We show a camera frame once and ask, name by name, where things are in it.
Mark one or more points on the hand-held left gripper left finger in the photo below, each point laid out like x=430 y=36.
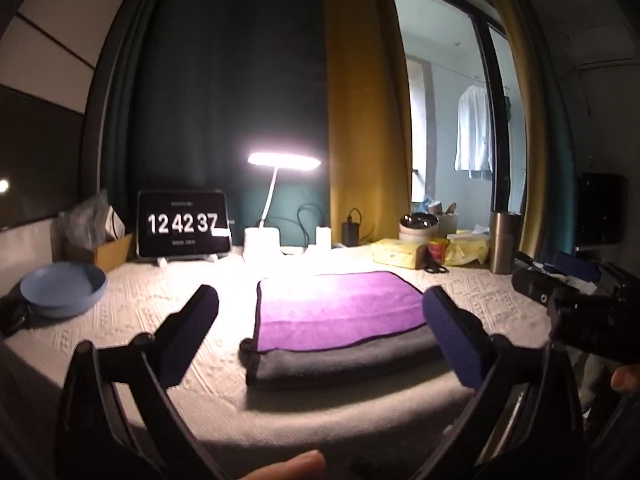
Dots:
x=192 y=327

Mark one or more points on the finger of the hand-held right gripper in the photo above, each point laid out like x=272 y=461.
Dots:
x=575 y=266

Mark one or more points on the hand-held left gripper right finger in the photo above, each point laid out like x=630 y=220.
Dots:
x=452 y=340

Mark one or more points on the grey towel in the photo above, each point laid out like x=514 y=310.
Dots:
x=345 y=365

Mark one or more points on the purple towel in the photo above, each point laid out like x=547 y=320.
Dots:
x=340 y=310

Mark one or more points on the person's right hand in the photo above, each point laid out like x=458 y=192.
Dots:
x=625 y=381

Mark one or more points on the person's left hand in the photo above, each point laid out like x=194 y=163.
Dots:
x=290 y=466

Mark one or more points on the white textured tablecloth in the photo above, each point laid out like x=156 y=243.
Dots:
x=150 y=305

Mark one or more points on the white tablet stand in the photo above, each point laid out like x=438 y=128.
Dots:
x=162 y=261

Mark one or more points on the metal tumbler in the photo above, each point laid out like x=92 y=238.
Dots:
x=502 y=242

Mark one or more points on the black scissors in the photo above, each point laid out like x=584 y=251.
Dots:
x=434 y=266

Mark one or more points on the red container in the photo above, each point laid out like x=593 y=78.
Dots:
x=438 y=250

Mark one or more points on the yellow tissue pack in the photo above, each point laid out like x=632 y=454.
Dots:
x=467 y=250
x=397 y=252

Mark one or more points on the tablet with clock display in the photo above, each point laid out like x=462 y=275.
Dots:
x=184 y=222

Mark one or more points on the cardboard box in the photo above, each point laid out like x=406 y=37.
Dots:
x=114 y=255

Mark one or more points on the dark green curtain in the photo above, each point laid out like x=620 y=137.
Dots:
x=560 y=160
x=225 y=85

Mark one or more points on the white desk lamp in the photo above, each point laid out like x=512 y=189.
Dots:
x=262 y=245

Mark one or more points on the dark ceramic bowl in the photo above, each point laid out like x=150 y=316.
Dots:
x=419 y=225

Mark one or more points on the grey storage box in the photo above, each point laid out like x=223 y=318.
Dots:
x=448 y=220

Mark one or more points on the blue bowl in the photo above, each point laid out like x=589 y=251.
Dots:
x=62 y=287

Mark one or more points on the yellow curtain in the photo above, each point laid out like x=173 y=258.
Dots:
x=525 y=135
x=365 y=110

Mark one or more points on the black power adapter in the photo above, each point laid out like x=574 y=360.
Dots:
x=351 y=232

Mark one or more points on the clear plastic bag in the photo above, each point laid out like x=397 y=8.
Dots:
x=82 y=222

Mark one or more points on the white charger block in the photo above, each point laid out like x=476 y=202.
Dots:
x=323 y=238

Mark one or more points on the white hanging shirt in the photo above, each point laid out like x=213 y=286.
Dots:
x=474 y=130

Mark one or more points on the dark object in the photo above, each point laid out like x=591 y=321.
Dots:
x=12 y=317

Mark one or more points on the black door frame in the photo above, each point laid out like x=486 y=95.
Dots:
x=492 y=110

